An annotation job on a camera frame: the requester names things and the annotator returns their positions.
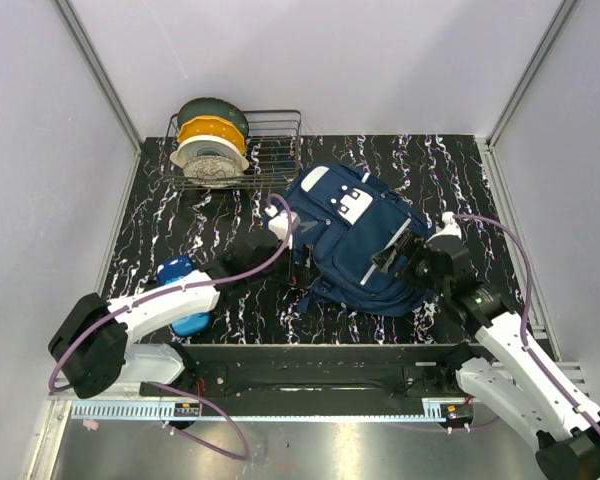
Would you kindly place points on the grey speckled plate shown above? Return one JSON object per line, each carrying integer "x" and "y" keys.
{"x": 214, "y": 172}

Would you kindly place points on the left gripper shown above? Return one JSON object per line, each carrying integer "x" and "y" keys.
{"x": 306, "y": 254}

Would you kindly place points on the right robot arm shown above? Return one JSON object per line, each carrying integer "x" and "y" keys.
{"x": 531, "y": 394}

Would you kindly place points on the yellow plate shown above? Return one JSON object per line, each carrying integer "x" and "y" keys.
{"x": 214, "y": 126}

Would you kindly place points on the wire dish rack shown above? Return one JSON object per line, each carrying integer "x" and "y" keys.
{"x": 272, "y": 152}

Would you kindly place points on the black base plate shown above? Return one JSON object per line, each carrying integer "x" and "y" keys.
{"x": 312, "y": 382}

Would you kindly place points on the blue dinosaur pencil case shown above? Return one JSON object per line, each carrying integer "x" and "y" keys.
{"x": 170, "y": 271}

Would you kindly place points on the dark green plate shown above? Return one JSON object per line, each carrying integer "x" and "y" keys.
{"x": 211, "y": 106}

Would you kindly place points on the navy blue student backpack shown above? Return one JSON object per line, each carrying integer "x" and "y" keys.
{"x": 348, "y": 215}

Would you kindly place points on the white plate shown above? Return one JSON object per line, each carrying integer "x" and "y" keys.
{"x": 201, "y": 145}

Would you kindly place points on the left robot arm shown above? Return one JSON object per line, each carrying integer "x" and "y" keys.
{"x": 99, "y": 344}

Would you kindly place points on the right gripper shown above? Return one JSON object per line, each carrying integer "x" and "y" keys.
{"x": 383, "y": 258}

